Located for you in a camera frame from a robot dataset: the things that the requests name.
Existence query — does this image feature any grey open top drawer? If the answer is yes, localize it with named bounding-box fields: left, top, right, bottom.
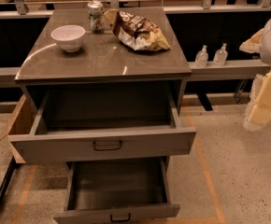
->
left=7, top=89, right=197, bottom=165

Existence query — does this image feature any clear sanitizer bottle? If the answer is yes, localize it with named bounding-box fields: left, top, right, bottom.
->
left=194, top=45, right=208, bottom=67
left=213, top=43, right=228, bottom=65

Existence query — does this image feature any cardboard box left of cabinet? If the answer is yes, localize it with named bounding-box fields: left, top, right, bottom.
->
left=0, top=95, right=36, bottom=163

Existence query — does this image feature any white bowl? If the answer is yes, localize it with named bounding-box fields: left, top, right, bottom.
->
left=50, top=25, right=85, bottom=52

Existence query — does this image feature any grey drawer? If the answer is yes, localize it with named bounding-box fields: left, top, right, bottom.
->
left=54, top=157, right=180, bottom=224
left=7, top=89, right=197, bottom=165

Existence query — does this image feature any right clear sanitizer bottle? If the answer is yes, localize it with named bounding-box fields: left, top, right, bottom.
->
left=213, top=43, right=228, bottom=65

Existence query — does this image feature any brown white chip bag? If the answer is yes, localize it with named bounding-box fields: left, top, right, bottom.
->
left=104, top=9, right=170, bottom=51

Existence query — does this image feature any grey drawer cabinet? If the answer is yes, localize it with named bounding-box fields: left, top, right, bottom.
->
left=15, top=7, right=192, bottom=106

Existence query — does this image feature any left clear sanitizer bottle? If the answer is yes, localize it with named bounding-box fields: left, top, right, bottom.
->
left=194, top=45, right=208, bottom=67

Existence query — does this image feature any green white soda can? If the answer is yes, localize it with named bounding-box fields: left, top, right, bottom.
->
left=88, top=0, right=104, bottom=34

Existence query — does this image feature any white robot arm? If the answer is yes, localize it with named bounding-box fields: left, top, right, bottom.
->
left=239, top=19, right=271, bottom=131

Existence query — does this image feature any grey metal rail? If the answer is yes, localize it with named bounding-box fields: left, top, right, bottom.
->
left=0, top=60, right=270, bottom=88

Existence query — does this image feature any grey bottom drawer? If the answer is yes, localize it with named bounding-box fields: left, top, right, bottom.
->
left=54, top=157, right=180, bottom=224

